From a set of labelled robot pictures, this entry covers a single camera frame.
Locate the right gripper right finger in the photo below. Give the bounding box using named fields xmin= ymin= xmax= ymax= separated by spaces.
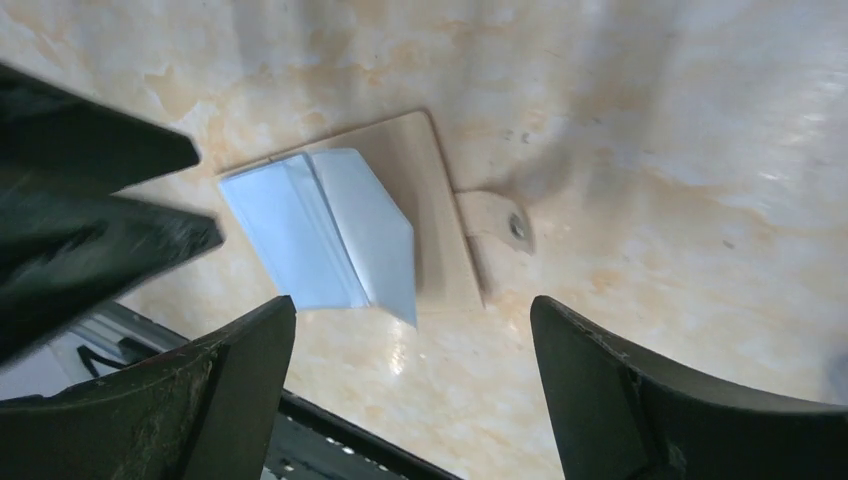
xmin=530 ymin=296 xmax=847 ymax=479

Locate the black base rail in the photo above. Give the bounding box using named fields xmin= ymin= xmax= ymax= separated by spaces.
xmin=71 ymin=301 xmax=456 ymax=479

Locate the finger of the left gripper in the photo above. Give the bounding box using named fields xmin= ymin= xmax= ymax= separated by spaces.
xmin=1 ymin=62 xmax=200 ymax=193
xmin=1 ymin=192 xmax=223 ymax=363

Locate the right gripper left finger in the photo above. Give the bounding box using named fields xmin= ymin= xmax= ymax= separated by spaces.
xmin=1 ymin=297 xmax=296 ymax=479

